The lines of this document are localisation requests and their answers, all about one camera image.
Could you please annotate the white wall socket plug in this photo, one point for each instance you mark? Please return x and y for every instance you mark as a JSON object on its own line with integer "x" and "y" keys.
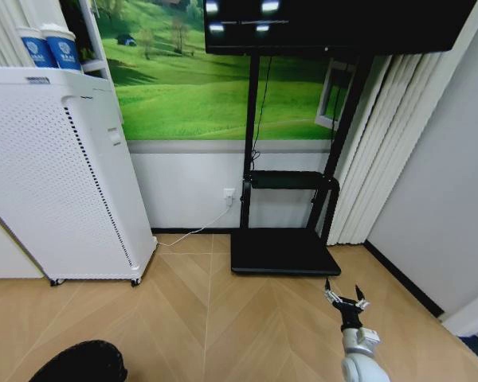
{"x": 228, "y": 195}

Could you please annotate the green meadow wall poster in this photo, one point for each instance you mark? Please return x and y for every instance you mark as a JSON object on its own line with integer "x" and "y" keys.
{"x": 223, "y": 95}

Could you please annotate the black television floor stand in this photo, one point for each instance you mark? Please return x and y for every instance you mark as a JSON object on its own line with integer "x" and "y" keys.
{"x": 287, "y": 223}

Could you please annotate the blue white paper cup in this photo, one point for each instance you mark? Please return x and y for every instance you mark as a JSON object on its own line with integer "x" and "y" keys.
{"x": 34, "y": 47}
{"x": 61, "y": 45}

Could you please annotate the white vertical blinds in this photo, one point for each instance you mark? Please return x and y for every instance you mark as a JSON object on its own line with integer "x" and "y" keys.
{"x": 378, "y": 151}

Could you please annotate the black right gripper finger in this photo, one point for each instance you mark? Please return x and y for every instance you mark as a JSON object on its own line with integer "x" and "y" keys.
{"x": 329, "y": 292}
{"x": 360, "y": 299}

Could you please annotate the black mesh trash bin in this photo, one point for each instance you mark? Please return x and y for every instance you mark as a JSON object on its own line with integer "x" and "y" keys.
{"x": 81, "y": 364}

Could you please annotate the black television screen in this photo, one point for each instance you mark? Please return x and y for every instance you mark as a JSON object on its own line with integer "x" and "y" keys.
{"x": 334, "y": 24}

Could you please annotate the white perforated air purifier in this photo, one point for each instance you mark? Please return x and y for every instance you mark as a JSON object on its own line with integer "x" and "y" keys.
{"x": 59, "y": 175}

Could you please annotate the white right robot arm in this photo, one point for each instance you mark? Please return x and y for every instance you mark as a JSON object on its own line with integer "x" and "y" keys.
{"x": 360, "y": 350}

